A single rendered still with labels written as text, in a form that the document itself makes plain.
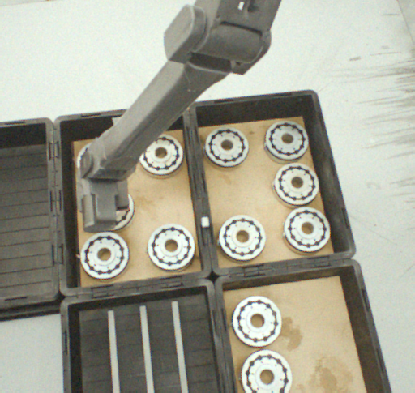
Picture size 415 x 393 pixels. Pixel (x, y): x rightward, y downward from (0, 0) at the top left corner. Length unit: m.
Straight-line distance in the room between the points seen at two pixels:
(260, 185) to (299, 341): 0.36
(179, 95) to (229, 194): 0.54
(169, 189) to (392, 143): 0.64
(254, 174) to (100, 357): 0.53
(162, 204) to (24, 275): 0.33
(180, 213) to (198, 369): 0.34
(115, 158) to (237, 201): 0.42
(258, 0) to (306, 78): 0.93
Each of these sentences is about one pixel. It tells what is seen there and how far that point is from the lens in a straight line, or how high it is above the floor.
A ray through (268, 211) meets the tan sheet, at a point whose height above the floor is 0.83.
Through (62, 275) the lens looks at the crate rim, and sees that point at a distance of 1.04.
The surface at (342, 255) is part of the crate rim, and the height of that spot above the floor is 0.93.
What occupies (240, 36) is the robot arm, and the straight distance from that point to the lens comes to 0.58.
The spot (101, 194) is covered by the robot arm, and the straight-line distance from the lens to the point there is 0.90.
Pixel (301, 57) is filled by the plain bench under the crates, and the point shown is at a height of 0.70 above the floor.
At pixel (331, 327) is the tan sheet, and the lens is 1.14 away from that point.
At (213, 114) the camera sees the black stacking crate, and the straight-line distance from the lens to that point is 1.19.
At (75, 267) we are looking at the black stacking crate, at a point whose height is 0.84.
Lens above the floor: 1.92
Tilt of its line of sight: 69 degrees down
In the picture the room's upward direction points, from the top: 6 degrees clockwise
